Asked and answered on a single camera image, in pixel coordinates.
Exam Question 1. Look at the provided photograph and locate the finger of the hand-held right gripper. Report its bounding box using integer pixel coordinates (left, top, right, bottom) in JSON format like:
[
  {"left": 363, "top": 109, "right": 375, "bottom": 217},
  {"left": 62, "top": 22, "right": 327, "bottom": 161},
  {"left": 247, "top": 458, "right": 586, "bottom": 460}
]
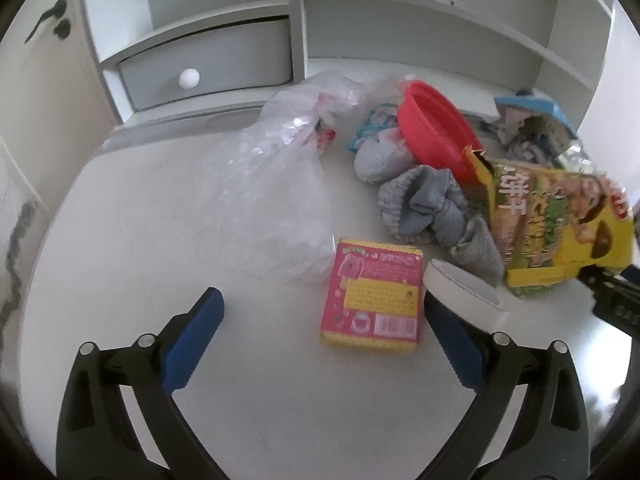
[{"left": 577, "top": 262, "right": 640, "bottom": 337}]

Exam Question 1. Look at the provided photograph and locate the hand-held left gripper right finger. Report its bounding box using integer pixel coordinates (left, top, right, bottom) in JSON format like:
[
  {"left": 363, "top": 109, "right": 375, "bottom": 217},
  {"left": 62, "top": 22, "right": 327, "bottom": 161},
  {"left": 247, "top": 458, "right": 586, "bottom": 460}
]
[{"left": 420, "top": 290, "right": 591, "bottom": 480}]

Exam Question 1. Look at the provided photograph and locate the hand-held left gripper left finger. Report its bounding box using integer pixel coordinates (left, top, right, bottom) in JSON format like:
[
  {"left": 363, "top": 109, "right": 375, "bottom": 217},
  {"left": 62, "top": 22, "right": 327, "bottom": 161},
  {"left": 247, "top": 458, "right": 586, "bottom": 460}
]
[{"left": 55, "top": 286, "right": 236, "bottom": 480}]

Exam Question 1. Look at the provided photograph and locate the yellow green snack bag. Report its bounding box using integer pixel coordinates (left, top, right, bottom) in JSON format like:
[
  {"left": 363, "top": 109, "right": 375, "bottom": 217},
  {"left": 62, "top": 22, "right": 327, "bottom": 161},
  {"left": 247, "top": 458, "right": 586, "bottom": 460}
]
[{"left": 462, "top": 145, "right": 636, "bottom": 301}]

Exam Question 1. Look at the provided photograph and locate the red plastic lid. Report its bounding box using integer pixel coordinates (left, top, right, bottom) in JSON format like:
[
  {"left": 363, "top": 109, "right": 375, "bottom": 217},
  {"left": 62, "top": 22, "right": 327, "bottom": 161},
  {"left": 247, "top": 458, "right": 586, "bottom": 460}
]
[{"left": 397, "top": 80, "right": 486, "bottom": 186}]

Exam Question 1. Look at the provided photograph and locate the white tape roll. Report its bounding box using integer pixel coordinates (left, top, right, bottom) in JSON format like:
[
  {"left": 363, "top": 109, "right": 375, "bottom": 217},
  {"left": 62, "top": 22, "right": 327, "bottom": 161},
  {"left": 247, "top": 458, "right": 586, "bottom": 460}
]
[{"left": 422, "top": 258, "right": 513, "bottom": 333}]

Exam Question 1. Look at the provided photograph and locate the grey sock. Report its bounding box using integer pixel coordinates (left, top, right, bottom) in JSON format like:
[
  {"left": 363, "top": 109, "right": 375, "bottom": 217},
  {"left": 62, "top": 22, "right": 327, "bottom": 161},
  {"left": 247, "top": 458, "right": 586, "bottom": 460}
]
[
  {"left": 377, "top": 165, "right": 468, "bottom": 241},
  {"left": 432, "top": 200, "right": 506, "bottom": 288}
]

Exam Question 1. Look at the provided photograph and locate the pink yellow box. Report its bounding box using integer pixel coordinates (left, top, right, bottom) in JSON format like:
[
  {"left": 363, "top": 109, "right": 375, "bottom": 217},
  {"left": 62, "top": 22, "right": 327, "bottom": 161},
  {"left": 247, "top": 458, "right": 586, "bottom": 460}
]
[{"left": 319, "top": 237, "right": 425, "bottom": 351}]

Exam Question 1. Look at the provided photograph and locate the clear plastic bag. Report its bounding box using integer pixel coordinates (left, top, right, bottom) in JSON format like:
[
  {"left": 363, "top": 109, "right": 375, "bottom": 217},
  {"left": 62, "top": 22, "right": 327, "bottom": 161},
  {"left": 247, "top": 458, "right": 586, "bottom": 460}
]
[{"left": 192, "top": 71, "right": 416, "bottom": 288}]

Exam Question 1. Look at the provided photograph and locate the light grey balled cloth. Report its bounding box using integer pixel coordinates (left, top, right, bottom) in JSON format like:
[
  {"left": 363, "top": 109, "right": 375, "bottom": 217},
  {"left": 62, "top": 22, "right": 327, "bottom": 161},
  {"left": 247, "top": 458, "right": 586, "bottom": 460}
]
[{"left": 352, "top": 127, "right": 426, "bottom": 186}]

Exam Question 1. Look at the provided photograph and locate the blue foil snack packet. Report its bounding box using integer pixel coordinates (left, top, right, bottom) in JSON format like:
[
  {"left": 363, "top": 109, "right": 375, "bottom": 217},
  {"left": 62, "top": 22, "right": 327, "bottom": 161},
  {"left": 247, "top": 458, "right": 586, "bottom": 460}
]
[{"left": 492, "top": 92, "right": 581, "bottom": 161}]

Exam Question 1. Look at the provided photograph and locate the blue white crumpled wrapper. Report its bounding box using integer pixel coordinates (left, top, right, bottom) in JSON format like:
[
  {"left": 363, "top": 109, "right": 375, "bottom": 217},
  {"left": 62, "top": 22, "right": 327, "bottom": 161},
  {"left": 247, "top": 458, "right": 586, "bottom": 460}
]
[{"left": 347, "top": 102, "right": 401, "bottom": 153}]

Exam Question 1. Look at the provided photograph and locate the white door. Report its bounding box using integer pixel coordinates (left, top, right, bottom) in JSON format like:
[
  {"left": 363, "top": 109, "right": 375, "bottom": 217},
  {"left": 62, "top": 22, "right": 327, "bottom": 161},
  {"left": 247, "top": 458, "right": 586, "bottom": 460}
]
[{"left": 0, "top": 0, "right": 121, "bottom": 201}]

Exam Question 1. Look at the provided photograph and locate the grey drawer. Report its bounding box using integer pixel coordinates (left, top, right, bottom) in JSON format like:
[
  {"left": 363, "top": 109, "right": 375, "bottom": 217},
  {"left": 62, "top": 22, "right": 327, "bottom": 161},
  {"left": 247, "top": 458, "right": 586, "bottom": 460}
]
[{"left": 117, "top": 15, "right": 293, "bottom": 113}]

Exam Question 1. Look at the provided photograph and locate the white desk shelf unit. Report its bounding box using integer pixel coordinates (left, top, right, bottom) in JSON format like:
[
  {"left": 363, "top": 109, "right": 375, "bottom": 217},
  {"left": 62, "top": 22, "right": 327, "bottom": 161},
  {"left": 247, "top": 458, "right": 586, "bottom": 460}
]
[{"left": 75, "top": 0, "right": 616, "bottom": 133}]

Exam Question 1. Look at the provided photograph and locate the black door handle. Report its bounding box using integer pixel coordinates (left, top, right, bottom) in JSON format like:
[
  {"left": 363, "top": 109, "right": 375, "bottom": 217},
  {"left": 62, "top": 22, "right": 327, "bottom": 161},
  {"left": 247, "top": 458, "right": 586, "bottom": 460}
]
[{"left": 25, "top": 0, "right": 68, "bottom": 43}]

